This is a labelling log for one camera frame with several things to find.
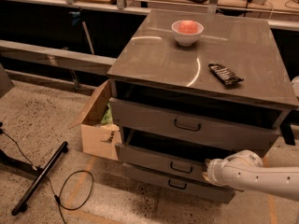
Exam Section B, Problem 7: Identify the green bag in box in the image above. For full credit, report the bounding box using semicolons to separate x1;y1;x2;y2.
101;104;113;125

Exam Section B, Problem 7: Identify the grey drawer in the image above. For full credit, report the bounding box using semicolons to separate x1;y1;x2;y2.
114;129;250;185
109;98;279;156
122;163;235;203

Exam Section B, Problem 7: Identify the black floor cable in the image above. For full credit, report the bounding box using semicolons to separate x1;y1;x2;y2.
0;128;94;224

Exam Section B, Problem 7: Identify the black snack packet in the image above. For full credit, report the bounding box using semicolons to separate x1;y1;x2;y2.
208;63;243;86

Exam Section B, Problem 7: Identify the grey drawer cabinet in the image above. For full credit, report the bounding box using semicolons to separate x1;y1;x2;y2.
107;8;299;204

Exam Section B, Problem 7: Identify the black stand leg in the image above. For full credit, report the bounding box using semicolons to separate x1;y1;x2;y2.
11;141;68;216

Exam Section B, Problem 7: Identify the red apple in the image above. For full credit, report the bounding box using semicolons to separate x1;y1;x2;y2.
178;21;198;34

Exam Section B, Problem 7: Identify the white ceramic bowl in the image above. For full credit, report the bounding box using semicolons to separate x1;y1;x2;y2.
171;21;204;46

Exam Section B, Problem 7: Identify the grey metal rail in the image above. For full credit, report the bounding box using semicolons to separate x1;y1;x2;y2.
0;40;116;76

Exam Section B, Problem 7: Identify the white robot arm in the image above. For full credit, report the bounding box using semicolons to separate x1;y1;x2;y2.
202;150;299;201

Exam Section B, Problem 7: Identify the grey top drawer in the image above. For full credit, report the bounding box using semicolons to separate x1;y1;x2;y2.
109;98;279;156

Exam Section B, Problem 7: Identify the grey bottom drawer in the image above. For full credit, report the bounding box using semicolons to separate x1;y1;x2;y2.
122;163;235;203

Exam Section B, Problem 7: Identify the cardboard box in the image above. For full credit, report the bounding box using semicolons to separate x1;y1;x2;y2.
69;81;121;161

